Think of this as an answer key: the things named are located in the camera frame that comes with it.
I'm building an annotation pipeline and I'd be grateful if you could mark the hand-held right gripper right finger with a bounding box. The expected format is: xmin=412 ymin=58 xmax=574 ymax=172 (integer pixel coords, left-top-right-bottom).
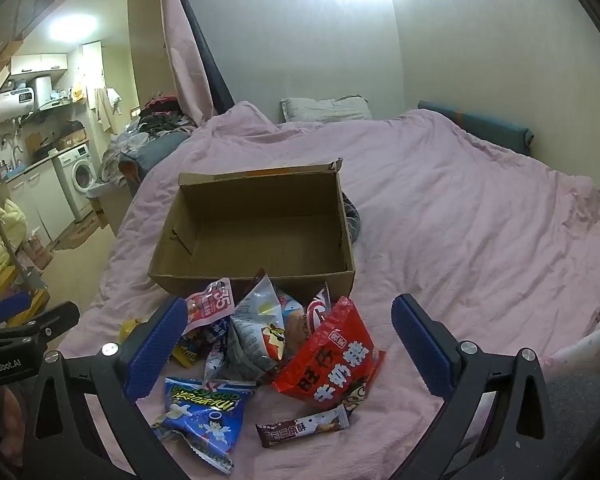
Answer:
xmin=391 ymin=292 xmax=561 ymax=480

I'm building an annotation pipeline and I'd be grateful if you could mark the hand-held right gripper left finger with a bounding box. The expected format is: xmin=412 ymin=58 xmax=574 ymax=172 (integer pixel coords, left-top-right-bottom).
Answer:
xmin=22 ymin=296 xmax=191 ymax=480

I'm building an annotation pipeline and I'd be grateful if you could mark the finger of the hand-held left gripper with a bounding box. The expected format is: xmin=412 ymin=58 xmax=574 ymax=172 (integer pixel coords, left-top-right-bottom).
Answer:
xmin=0 ymin=291 xmax=34 ymax=332
xmin=29 ymin=301 xmax=81 ymax=337

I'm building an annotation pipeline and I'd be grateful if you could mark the yellow snack packet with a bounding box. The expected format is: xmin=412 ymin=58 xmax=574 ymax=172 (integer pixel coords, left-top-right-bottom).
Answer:
xmin=119 ymin=317 xmax=148 ymax=346

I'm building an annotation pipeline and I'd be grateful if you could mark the pink white snack packet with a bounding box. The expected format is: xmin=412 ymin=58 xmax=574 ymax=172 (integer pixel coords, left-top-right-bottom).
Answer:
xmin=182 ymin=277 xmax=236 ymax=336

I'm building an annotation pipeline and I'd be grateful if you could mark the blue star print snack packet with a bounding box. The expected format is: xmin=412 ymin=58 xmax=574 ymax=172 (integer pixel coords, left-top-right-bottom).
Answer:
xmin=151 ymin=376 xmax=257 ymax=475

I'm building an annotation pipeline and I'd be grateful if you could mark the large red candy packet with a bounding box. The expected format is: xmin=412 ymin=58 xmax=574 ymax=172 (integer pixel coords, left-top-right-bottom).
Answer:
xmin=271 ymin=296 xmax=387 ymax=411

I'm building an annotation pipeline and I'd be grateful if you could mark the silver snack packet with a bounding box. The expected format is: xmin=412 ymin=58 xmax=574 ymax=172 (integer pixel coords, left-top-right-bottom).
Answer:
xmin=227 ymin=269 xmax=287 ymax=386

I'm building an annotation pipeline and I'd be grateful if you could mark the red white snack packet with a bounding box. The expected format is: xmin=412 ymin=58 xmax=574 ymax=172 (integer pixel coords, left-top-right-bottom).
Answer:
xmin=307 ymin=282 xmax=333 ymax=336

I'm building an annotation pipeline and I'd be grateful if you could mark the brown chocolate bar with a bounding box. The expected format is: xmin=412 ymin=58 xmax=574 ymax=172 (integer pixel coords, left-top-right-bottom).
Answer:
xmin=255 ymin=405 xmax=351 ymax=450

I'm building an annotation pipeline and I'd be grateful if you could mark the brown cardboard box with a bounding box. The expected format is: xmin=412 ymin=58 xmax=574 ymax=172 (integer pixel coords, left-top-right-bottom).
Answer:
xmin=147 ymin=158 xmax=357 ymax=306

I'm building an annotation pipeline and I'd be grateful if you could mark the person's left hand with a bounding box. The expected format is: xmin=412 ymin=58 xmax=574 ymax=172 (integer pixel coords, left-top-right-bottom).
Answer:
xmin=0 ymin=385 xmax=28 ymax=443

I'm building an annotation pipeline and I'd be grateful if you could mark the yellow wooden stool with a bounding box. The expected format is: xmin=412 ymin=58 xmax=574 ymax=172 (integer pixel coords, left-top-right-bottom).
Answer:
xmin=0 ymin=260 xmax=51 ymax=313

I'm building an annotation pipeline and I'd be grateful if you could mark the pale yellow cloth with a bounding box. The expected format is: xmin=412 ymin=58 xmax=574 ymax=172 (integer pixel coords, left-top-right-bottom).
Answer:
xmin=0 ymin=200 xmax=28 ymax=266

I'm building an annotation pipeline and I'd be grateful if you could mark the patterned floor mat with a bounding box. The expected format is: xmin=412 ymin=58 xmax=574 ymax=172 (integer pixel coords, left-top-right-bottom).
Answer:
xmin=55 ymin=215 xmax=111 ymax=252

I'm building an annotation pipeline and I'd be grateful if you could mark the white kitchen cabinet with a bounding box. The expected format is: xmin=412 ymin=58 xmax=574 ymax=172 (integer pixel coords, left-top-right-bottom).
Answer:
xmin=2 ymin=160 xmax=76 ymax=241

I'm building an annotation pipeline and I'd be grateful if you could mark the white washing machine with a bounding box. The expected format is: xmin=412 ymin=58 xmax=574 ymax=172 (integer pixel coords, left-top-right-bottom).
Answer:
xmin=52 ymin=144 xmax=98 ymax=221

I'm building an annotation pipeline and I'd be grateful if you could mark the grey plaid cloth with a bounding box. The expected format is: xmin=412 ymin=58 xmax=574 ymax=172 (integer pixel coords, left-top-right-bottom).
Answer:
xmin=342 ymin=192 xmax=363 ymax=247

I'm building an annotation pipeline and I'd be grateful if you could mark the pink blanket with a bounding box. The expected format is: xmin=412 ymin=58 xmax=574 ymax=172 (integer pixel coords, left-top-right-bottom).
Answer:
xmin=45 ymin=100 xmax=600 ymax=480

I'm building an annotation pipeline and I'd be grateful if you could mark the brown carton on counter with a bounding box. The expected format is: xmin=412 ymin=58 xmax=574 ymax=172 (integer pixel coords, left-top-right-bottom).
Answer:
xmin=25 ymin=120 xmax=88 ymax=153

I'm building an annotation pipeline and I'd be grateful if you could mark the white water heater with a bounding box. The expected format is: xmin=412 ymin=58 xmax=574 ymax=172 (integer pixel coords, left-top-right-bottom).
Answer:
xmin=0 ymin=87 xmax=36 ymax=126

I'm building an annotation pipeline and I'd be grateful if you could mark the white hanging towel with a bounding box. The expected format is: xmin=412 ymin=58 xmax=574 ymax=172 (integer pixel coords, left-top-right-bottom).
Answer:
xmin=94 ymin=87 xmax=121 ymax=133

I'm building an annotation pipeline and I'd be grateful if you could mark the white cylinder tank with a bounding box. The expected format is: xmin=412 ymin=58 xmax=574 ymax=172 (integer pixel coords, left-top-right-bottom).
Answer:
xmin=32 ymin=76 xmax=54 ymax=111

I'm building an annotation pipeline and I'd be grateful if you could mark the pile of clothes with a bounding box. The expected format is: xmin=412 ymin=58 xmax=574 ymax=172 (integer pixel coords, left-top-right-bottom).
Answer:
xmin=125 ymin=92 xmax=201 ymax=141

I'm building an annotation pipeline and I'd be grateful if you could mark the teal bolster cushion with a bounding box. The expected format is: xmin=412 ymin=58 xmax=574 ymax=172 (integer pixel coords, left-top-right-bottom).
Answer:
xmin=417 ymin=100 xmax=536 ymax=157

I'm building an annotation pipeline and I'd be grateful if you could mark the grey pillow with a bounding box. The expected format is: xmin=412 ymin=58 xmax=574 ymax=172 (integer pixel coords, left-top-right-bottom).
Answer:
xmin=280 ymin=96 xmax=373 ymax=123

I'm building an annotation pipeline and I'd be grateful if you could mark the pink hanging curtain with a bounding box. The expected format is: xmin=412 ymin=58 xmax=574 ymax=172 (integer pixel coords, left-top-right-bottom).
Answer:
xmin=160 ymin=0 xmax=216 ymax=128

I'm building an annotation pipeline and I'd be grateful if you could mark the dark curtain strip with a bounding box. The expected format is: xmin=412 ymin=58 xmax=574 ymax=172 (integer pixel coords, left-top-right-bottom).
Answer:
xmin=172 ymin=0 xmax=236 ymax=111

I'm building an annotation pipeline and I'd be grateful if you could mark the ceiling light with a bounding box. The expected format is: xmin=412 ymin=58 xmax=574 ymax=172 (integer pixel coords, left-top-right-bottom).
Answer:
xmin=45 ymin=10 xmax=101 ymax=46

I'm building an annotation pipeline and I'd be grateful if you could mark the white wall cabinet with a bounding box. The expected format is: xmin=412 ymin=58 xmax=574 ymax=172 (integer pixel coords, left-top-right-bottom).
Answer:
xmin=10 ymin=52 xmax=70 ymax=77

